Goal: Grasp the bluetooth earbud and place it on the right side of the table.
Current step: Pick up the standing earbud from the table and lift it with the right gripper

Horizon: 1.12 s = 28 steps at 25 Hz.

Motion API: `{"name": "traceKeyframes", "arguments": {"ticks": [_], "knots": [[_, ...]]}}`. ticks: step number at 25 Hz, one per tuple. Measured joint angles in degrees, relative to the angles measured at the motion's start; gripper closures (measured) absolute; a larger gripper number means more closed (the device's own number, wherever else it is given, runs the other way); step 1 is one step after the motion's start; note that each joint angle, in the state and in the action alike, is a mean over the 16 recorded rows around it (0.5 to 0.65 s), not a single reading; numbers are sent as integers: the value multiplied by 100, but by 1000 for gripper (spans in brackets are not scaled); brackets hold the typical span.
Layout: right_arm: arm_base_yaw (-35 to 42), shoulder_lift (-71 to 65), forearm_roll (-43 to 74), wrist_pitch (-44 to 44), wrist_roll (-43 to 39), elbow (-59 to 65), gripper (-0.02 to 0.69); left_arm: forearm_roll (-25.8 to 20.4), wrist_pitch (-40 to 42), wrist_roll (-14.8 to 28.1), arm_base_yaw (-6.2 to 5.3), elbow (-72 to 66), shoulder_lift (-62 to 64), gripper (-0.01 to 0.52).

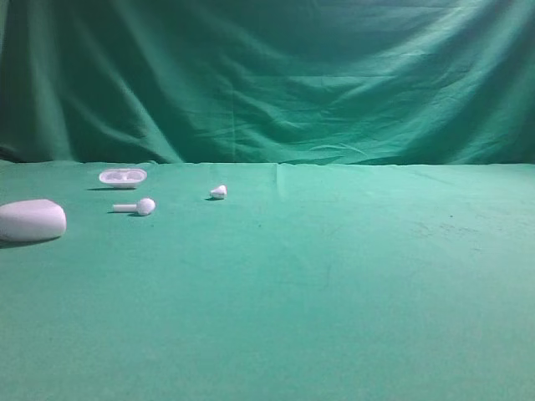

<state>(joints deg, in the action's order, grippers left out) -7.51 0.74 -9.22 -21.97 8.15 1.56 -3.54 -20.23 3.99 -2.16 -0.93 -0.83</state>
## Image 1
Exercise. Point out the green table cloth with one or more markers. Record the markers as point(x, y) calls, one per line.
point(307, 282)

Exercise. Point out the white earbud case base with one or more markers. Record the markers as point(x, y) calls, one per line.
point(123, 178)

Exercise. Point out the white stemmed earbud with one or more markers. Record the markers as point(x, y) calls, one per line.
point(143, 207)

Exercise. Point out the small white earbud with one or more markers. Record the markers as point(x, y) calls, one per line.
point(219, 192)

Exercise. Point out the white earbud case lid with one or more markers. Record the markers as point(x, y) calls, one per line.
point(32, 220)

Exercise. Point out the green backdrop cloth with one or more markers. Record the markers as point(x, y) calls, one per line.
point(299, 82)

